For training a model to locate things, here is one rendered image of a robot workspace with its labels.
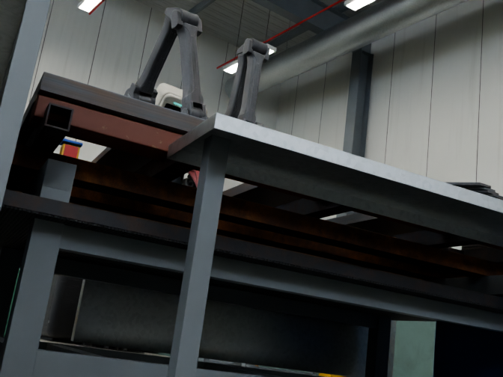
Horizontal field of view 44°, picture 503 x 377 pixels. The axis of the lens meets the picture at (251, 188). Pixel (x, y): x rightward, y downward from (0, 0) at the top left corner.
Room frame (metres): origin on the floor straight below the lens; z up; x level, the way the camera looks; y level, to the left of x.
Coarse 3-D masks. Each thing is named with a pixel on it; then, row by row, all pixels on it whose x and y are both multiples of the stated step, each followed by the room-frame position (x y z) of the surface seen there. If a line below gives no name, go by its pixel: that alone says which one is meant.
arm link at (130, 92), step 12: (168, 12) 2.07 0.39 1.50; (180, 12) 2.01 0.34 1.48; (168, 24) 2.08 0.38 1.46; (192, 24) 2.04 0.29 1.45; (168, 36) 2.11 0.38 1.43; (156, 48) 2.15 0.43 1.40; (168, 48) 2.15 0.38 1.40; (156, 60) 2.17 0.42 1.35; (144, 72) 2.22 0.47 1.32; (156, 72) 2.21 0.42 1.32; (132, 84) 2.24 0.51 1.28; (144, 84) 2.23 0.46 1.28; (132, 96) 2.24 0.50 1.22
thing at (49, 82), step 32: (32, 96) 1.38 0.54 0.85; (64, 96) 1.26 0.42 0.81; (96, 96) 1.28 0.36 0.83; (32, 128) 1.51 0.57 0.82; (160, 128) 1.38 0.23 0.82; (192, 128) 1.38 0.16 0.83; (96, 160) 1.76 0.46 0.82; (128, 160) 1.69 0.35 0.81; (224, 192) 2.05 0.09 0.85; (256, 192) 1.86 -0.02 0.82; (352, 224) 2.13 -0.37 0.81; (384, 224) 2.06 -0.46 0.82
